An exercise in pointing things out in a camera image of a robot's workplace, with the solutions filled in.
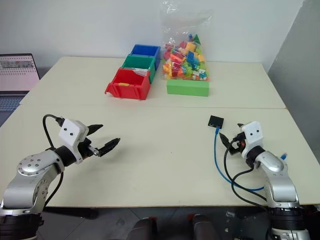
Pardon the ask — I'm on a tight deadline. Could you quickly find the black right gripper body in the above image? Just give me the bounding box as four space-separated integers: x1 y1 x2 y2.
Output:
227 131 248 157

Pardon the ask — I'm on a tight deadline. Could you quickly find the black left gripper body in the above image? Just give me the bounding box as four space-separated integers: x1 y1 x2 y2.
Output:
77 137 101 161

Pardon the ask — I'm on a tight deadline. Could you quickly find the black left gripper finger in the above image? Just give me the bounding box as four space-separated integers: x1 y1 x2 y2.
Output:
87 123 104 138
97 137 122 158

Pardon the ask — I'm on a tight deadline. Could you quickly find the small black connector box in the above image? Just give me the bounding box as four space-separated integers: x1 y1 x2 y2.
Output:
206 114 225 130

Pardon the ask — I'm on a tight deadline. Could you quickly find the red plastic storage bin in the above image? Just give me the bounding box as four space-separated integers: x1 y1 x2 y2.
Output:
104 68 152 101

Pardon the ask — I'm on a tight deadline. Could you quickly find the green rectangular block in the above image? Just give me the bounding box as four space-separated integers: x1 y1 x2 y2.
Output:
166 78 211 97

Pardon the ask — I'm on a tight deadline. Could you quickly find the white paper slip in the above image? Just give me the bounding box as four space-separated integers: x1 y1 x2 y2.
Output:
133 68 151 77

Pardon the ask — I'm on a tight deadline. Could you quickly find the green plastic storage bin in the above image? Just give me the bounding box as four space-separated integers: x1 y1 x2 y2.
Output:
121 54 157 85

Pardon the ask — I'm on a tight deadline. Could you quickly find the clear bag of toy bricks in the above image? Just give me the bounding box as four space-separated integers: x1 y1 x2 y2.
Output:
159 0 215 82

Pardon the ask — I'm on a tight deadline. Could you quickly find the dark rounded shape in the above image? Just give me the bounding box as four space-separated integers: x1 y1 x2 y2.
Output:
191 213 222 240

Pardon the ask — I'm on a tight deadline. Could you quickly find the blue plastic storage bin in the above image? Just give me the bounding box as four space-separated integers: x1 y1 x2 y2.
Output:
130 44 162 71

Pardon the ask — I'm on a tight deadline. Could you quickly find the open laptop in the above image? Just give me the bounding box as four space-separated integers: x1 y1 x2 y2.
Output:
0 52 41 113

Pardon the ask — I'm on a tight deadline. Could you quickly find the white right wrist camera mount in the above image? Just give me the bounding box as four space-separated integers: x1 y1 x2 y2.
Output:
240 121 265 159

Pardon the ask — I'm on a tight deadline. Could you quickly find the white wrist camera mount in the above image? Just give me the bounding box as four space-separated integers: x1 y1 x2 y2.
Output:
240 121 265 159
58 119 90 165

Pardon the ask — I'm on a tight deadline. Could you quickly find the blue cable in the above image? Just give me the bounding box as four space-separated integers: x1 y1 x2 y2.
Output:
213 126 289 192

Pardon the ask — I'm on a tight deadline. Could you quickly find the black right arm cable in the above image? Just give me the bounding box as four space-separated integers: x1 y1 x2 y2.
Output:
223 136 270 209

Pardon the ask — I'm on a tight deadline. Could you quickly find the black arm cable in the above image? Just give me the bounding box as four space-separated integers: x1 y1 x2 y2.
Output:
42 114 65 208
223 136 270 209

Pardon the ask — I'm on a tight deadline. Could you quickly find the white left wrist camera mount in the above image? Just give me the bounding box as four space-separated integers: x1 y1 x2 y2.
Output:
58 119 90 165

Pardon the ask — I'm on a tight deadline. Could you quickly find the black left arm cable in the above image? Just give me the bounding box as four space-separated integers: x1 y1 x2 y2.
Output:
42 114 65 208

